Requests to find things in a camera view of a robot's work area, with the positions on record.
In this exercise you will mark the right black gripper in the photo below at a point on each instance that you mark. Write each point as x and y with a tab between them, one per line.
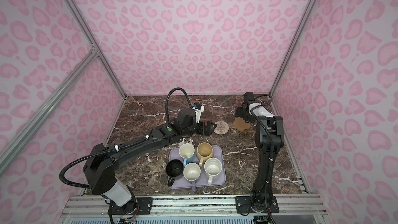
239	113

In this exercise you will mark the cork flower-shaped coaster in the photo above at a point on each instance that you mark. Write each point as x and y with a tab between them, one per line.
241	125

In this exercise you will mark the multicolour zigzag woven coaster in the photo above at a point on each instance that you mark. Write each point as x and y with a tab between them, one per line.
222	128

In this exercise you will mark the light blue mug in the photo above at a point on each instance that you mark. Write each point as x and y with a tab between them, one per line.
187	152

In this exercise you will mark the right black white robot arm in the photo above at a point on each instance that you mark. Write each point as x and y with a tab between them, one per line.
269	139

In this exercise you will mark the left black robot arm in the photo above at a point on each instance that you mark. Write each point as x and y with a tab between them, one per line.
102	163

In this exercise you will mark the beige tan mug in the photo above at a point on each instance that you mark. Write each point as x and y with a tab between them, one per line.
204	152

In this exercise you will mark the lavender rectangular tray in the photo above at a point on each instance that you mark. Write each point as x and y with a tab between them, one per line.
202	181

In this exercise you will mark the black mug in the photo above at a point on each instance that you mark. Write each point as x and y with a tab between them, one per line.
174	170

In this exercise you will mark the white cream mug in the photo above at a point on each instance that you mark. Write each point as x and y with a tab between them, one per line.
213	168

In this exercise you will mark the left diagonal aluminium beam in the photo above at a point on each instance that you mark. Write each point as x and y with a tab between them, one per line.
20	141

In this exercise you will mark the white mug grey handle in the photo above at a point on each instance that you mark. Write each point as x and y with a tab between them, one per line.
192	173

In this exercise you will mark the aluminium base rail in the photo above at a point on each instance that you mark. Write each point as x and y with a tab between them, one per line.
225	209

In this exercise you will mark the left rear aluminium post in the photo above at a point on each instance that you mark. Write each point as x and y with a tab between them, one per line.
82	23

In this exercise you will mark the aluminium corner frame post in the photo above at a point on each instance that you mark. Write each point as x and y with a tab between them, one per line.
304	19

